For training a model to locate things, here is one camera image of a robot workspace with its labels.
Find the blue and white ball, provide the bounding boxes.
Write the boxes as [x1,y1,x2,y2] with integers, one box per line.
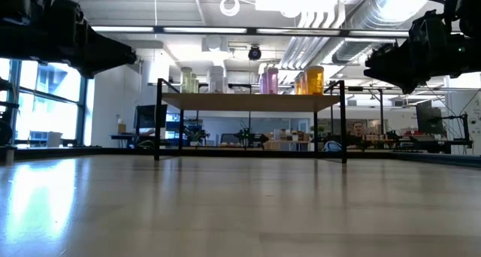
[322,140,342,153]

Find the black aluminium rig frame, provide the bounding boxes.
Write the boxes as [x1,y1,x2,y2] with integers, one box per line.
[0,145,475,168]

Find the white coiled cable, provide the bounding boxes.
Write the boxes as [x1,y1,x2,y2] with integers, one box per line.
[219,0,241,17]

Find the small potted plant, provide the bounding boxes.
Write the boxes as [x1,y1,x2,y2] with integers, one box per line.
[183,124,210,147]

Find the long LED light bar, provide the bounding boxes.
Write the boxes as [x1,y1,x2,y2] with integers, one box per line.
[91,25,411,38]

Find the silver ventilation duct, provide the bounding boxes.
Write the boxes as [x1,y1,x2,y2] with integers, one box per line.
[330,0,418,65]

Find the person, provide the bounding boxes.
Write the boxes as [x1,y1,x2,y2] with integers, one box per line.
[347,120,371,145]

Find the large window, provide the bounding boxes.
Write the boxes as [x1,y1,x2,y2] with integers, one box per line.
[0,57,89,150]

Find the black monitor stand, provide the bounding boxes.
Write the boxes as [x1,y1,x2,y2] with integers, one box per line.
[431,112,473,155]

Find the black round camera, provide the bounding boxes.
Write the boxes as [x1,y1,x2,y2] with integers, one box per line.
[247,45,263,62]

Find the dark computer monitor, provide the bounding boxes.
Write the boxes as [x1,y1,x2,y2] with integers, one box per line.
[415,101,445,136]
[135,104,168,129]

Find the yellow-capped bottle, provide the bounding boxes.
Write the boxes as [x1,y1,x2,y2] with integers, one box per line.
[180,66,194,94]

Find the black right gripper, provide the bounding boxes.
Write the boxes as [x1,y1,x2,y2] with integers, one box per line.
[363,11,452,95]

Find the wooden shelf with black frame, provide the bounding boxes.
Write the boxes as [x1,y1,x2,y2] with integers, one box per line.
[153,77,348,165]

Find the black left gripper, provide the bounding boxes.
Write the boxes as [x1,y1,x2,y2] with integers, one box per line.
[48,0,138,80]

